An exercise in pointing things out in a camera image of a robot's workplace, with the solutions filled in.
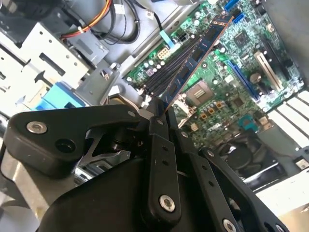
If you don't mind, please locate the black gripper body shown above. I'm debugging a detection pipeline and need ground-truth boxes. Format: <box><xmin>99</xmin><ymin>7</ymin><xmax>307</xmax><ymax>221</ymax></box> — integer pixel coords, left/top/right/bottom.
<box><xmin>36</xmin><ymin>157</ymin><xmax>219</xmax><ymax>232</ymax></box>

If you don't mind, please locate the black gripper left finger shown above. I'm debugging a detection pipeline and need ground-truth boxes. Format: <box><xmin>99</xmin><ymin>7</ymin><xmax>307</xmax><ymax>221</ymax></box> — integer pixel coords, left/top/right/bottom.
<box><xmin>3</xmin><ymin>96</ymin><xmax>182</xmax><ymax>224</ymax></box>

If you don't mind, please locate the RAM stick with black chips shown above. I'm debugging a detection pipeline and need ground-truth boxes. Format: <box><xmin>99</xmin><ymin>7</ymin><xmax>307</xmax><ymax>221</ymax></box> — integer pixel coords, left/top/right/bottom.
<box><xmin>159</xmin><ymin>14</ymin><xmax>235</xmax><ymax>110</ymax></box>

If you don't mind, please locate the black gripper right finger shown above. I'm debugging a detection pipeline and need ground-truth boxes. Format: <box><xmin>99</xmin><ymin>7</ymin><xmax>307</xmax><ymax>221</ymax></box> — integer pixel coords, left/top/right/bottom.
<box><xmin>166</xmin><ymin>105</ymin><xmax>288</xmax><ymax>232</ymax></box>

